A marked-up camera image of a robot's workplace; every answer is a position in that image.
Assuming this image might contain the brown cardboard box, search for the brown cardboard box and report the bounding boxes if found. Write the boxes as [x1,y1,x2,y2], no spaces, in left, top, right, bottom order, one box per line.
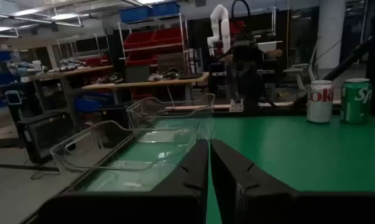
[157,52,187,74]

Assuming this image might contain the black keyboard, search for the black keyboard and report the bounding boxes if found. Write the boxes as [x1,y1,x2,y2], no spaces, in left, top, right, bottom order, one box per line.
[177,72,204,80]

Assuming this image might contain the dark storage box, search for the dark storage box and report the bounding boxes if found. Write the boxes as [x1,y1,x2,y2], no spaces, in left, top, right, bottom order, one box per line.
[124,65,151,83]

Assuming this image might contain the green table mat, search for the green table mat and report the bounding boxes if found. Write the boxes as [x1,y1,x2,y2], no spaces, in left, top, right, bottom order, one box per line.
[76,114,375,224]

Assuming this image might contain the red equipment box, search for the red equipment box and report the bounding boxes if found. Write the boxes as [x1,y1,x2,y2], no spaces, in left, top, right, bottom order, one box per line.
[229,20,246,35]

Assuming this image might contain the black equipment case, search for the black equipment case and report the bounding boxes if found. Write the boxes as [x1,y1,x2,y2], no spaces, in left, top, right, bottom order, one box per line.
[98,104,131,129]
[15,110,80,166]

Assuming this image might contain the metal shelf rack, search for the metal shelf rack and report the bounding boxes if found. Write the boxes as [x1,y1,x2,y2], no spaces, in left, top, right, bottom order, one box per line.
[117,12,191,75]
[55,33,111,68]

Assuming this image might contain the white framed tablet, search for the white framed tablet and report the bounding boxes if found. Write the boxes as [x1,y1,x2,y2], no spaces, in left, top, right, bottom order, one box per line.
[4,89,23,106]

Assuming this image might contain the blue storage bin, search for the blue storage bin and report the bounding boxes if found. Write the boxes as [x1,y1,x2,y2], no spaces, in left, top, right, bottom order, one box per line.
[151,1,181,18]
[118,6,153,24]
[73,95,115,113]

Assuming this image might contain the clear plastic bin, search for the clear plastic bin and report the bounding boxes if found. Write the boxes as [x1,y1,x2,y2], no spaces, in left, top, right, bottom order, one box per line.
[50,119,198,192]
[164,92,216,121]
[126,96,201,144]

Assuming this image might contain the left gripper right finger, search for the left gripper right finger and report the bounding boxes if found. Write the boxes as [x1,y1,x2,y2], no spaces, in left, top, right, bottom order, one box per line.
[210,138,300,224]

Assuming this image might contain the green Sprite can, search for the green Sprite can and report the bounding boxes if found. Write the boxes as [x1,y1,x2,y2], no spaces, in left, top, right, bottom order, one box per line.
[340,77,373,125]

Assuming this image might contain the white bottle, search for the white bottle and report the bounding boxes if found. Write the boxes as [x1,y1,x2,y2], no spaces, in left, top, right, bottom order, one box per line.
[31,59,44,75]

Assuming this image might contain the wooden workbench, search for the wooden workbench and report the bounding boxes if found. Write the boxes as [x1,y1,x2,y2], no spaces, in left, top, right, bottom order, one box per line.
[27,64,114,94]
[80,71,210,103]

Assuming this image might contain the silver Diet Coke can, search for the silver Diet Coke can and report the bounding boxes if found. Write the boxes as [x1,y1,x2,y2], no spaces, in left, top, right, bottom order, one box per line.
[305,80,335,124]

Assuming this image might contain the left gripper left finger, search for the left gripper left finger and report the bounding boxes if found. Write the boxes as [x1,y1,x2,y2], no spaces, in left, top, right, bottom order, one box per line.
[121,139,210,224]

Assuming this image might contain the red storage bin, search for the red storage bin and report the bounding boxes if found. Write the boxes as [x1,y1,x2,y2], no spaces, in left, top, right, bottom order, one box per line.
[152,27,184,46]
[123,30,157,50]
[126,51,159,67]
[83,55,111,67]

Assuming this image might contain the white round pillar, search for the white round pillar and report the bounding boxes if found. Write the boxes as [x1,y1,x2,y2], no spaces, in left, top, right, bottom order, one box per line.
[317,0,346,71]

